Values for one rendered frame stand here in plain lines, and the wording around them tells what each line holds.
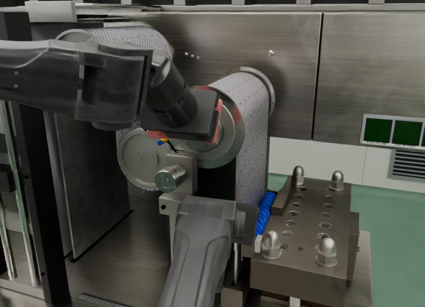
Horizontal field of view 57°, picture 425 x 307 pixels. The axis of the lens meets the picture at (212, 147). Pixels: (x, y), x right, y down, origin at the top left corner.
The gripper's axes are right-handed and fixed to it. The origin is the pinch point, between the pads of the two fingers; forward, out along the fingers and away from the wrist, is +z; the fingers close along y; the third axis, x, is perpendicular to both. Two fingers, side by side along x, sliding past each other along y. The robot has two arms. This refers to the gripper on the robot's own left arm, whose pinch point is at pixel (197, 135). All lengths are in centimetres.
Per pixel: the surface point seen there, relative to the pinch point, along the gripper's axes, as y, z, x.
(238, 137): 5.4, 5.0, 2.4
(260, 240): 9.8, 16.6, -12.4
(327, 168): 13, 278, 89
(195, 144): -1.6, 4.3, 0.1
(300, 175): 12.8, 41.1, 8.1
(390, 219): 61, 255, 48
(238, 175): 5.2, 10.5, -2.8
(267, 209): 8.1, 29.5, -4.0
